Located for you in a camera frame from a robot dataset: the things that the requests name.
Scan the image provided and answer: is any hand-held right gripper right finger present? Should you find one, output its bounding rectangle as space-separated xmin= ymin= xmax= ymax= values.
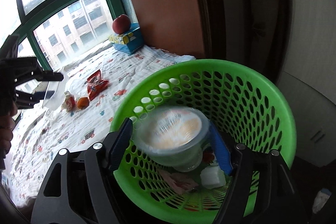
xmin=209 ymin=124 xmax=307 ymax=224

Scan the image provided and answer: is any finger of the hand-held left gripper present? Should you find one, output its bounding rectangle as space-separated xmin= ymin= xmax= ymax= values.
xmin=12 ymin=89 xmax=57 ymax=109
xmin=5 ymin=56 xmax=64 ymax=85

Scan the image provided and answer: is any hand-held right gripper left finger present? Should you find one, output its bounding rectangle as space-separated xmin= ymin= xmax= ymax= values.
xmin=31 ymin=117 xmax=134 ymax=224

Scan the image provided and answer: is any clear plastic film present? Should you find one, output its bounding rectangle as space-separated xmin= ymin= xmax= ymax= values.
xmin=69 ymin=79 xmax=88 ymax=97
xmin=43 ymin=79 xmax=67 ymax=111

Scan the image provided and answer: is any small orange packet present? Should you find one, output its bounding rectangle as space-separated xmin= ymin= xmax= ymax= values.
xmin=77 ymin=97 xmax=90 ymax=109

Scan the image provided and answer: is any clear plastic cup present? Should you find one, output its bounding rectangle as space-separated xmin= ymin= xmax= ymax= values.
xmin=132 ymin=106 xmax=211 ymax=172

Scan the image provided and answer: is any pink snack wrapper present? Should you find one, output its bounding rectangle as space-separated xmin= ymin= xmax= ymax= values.
xmin=159 ymin=169 xmax=200 ymax=195

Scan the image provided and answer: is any red snack wrapper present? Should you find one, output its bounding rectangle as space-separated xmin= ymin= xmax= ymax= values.
xmin=86 ymin=69 xmax=110 ymax=102

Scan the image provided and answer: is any green perforated plastic basket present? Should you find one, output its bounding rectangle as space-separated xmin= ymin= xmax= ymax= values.
xmin=110 ymin=59 xmax=294 ymax=224

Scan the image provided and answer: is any person's left hand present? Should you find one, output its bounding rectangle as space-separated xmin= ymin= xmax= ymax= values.
xmin=0 ymin=111 xmax=15 ymax=156

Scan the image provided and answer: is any beige apartment building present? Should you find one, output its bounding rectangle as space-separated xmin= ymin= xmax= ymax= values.
xmin=34 ymin=0 xmax=111 ymax=67

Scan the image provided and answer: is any red apple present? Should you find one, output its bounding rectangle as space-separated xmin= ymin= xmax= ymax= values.
xmin=112 ymin=14 xmax=131 ymax=34

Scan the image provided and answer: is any blue spotted tissue box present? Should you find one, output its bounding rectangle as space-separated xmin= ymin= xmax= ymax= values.
xmin=108 ymin=23 xmax=144 ymax=55

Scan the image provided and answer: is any white and blue cloth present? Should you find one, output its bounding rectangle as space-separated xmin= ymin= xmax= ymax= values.
xmin=312 ymin=188 xmax=332 ymax=214

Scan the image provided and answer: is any white cabinet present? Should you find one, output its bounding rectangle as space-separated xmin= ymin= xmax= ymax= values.
xmin=276 ymin=0 xmax=336 ymax=168

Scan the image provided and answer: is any brown wooden panel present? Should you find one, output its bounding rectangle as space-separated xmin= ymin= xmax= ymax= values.
xmin=119 ymin=0 xmax=205 ymax=60

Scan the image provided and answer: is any dark brown panel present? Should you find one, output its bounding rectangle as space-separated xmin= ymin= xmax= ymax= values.
xmin=187 ymin=0 xmax=288 ymax=80

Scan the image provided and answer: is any green window frame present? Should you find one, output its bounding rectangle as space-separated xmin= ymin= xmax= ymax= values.
xmin=0 ymin=0 xmax=139 ymax=75

